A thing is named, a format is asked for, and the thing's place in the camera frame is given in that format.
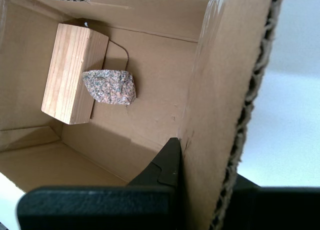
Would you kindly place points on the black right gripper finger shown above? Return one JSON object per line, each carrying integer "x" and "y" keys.
{"x": 275, "y": 210}
{"x": 100, "y": 210}

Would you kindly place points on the speckled beige rock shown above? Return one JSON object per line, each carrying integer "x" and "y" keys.
{"x": 110, "y": 87}

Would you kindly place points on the brown cardboard box with flaps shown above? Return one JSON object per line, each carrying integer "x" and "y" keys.
{"x": 220, "y": 90}

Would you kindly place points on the light wooden block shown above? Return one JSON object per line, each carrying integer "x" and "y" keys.
{"x": 67, "y": 75}

